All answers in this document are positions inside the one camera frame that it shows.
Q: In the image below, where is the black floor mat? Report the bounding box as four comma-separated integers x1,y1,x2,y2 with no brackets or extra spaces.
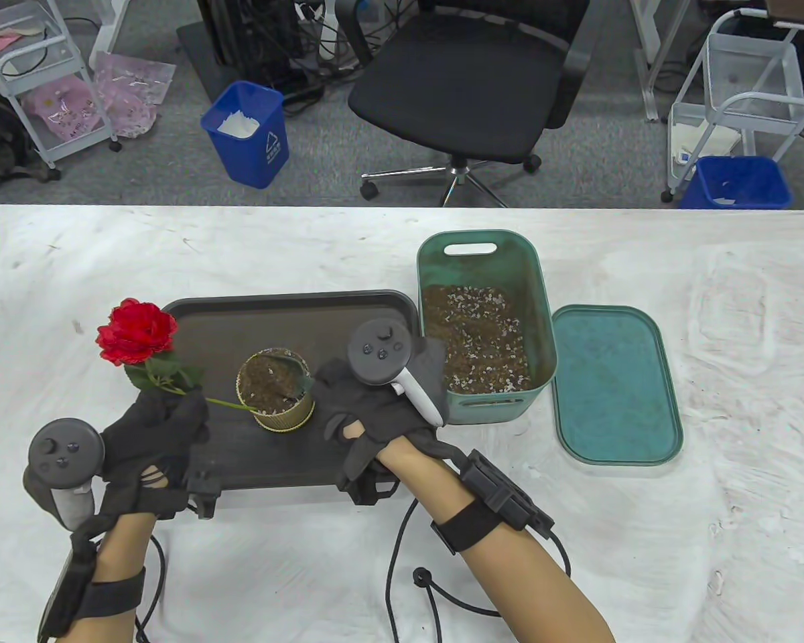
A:
176,20,322,104

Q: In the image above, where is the black computer tower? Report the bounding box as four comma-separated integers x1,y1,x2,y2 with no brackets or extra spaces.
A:
198,0,307,73

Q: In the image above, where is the red artificial rose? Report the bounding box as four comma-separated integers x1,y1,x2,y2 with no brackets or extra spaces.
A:
96,298,261,411

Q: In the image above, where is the person's left hand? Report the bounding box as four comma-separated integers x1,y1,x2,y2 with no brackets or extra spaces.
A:
99,390,210,520

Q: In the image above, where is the green plastic bin lid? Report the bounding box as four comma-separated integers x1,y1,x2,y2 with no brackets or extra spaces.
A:
551,305,684,468

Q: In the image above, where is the pink plastic bag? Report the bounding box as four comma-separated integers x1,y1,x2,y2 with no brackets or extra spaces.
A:
92,52,177,139
25,75,101,141

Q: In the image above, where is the white wire cart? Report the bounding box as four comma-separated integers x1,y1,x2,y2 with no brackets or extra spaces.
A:
0,0,121,169
661,10,804,204

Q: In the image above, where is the white crumpled paper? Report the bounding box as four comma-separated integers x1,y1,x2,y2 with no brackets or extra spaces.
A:
216,111,261,139

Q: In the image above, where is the person's right forearm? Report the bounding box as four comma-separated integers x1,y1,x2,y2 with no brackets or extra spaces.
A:
375,437,617,643

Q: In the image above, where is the blue waste bin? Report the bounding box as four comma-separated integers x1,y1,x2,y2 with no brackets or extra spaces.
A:
200,80,290,190
680,156,793,210

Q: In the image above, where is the brown potting mix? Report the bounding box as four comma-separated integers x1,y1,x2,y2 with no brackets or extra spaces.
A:
241,354,309,411
422,285,532,395

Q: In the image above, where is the person's left forearm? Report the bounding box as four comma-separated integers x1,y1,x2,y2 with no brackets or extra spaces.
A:
54,513,158,643

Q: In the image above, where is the person's right hand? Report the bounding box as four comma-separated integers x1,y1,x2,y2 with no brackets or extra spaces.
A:
312,342,475,495

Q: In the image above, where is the yellow ribbed flower pot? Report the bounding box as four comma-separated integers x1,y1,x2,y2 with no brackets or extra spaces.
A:
236,348,316,433

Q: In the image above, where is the black wrist strap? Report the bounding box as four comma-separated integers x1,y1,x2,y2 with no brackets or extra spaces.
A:
431,450,555,554
36,541,148,637

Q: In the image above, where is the green plastic bin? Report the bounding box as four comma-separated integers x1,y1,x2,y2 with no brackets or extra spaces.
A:
417,230,558,425

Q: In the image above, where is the black office chair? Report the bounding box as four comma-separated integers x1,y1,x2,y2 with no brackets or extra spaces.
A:
335,0,592,207

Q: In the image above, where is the grey handheld controller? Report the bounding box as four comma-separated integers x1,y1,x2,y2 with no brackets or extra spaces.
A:
347,319,446,427
23,418,106,531

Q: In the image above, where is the dark brown plastic tray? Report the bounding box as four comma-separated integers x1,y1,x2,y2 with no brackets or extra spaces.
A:
162,290,429,491

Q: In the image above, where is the green plastic trowel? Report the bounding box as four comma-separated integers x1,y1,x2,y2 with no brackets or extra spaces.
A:
268,354,318,397

